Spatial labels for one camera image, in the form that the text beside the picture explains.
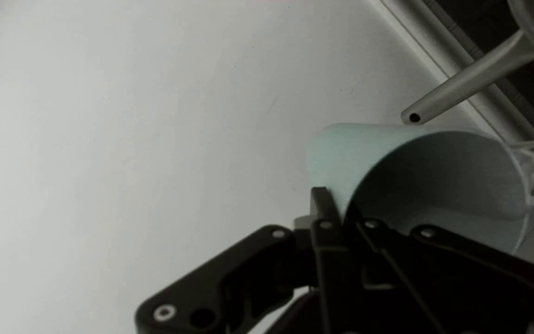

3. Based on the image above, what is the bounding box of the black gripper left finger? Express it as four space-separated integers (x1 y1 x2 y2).
135 184 346 334

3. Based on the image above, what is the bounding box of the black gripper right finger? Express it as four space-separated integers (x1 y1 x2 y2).
342 215 534 334

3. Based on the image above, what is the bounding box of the large teal cup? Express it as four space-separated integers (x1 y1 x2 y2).
305 121 531 256

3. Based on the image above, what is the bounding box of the black steel gas stove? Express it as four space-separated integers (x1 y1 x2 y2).
376 0 534 145

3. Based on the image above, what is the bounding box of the large steel saucepan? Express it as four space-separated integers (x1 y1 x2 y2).
400 0 534 126

